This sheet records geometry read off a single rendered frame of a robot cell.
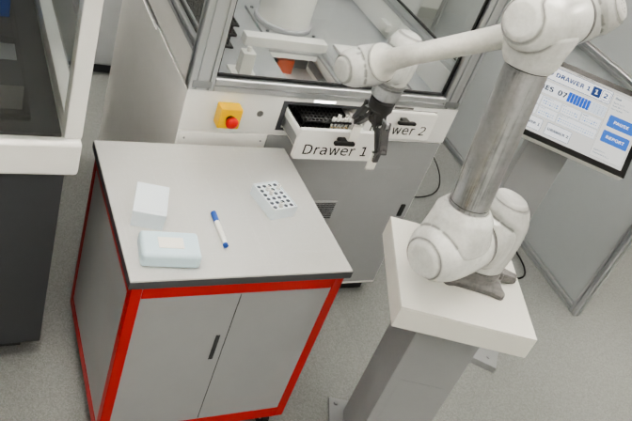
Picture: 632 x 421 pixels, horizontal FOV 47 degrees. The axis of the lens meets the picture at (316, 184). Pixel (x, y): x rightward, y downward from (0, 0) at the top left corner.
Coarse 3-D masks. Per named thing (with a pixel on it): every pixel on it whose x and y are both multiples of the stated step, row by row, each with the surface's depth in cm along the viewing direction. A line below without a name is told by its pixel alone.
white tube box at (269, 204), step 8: (256, 184) 216; (264, 184) 217; (272, 184) 218; (256, 192) 214; (264, 192) 214; (280, 192) 217; (256, 200) 215; (264, 200) 211; (272, 200) 212; (280, 200) 213; (288, 200) 215; (264, 208) 212; (272, 208) 209; (280, 208) 210; (288, 208) 211; (296, 208) 213; (272, 216) 209; (280, 216) 212; (288, 216) 214
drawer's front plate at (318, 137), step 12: (300, 132) 224; (312, 132) 225; (324, 132) 227; (336, 132) 229; (348, 132) 231; (360, 132) 233; (372, 132) 236; (300, 144) 226; (312, 144) 228; (324, 144) 230; (360, 144) 236; (372, 144) 238; (300, 156) 230; (312, 156) 232; (324, 156) 233; (336, 156) 235; (348, 156) 237; (360, 156) 239
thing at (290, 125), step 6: (288, 108) 238; (342, 108) 253; (288, 114) 236; (348, 114) 249; (288, 120) 236; (294, 120) 233; (282, 126) 239; (288, 126) 235; (294, 126) 231; (288, 132) 235; (294, 132) 231; (294, 138) 231
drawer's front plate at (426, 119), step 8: (392, 112) 252; (400, 112) 254; (408, 112) 256; (416, 112) 257; (424, 112) 260; (368, 120) 250; (392, 120) 254; (416, 120) 259; (424, 120) 260; (432, 120) 262; (368, 128) 252; (392, 128) 257; (400, 128) 258; (408, 128) 260; (416, 128) 261; (432, 128) 264; (392, 136) 259; (400, 136) 261; (408, 136) 262; (416, 136) 264; (424, 136) 265
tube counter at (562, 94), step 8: (560, 88) 265; (560, 96) 264; (568, 96) 264; (576, 96) 264; (576, 104) 264; (584, 104) 264; (592, 104) 263; (600, 104) 263; (592, 112) 263; (600, 112) 263
